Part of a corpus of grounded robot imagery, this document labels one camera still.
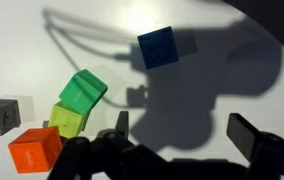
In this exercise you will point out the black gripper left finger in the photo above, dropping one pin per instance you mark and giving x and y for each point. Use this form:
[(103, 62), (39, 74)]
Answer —
[(115, 160)]

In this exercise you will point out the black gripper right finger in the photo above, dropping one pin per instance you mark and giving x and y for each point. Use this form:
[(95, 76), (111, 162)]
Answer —
[(268, 156)]

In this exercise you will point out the blue block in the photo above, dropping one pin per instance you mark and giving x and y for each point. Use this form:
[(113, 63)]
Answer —
[(158, 47)]

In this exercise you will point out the yellow-green block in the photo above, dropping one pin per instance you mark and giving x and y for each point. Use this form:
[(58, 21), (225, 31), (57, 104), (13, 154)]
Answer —
[(67, 120)]

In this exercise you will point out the green block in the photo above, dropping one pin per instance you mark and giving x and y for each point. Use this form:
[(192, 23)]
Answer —
[(82, 90)]

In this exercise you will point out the orange block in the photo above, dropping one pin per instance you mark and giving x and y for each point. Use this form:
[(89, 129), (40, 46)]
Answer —
[(33, 151)]

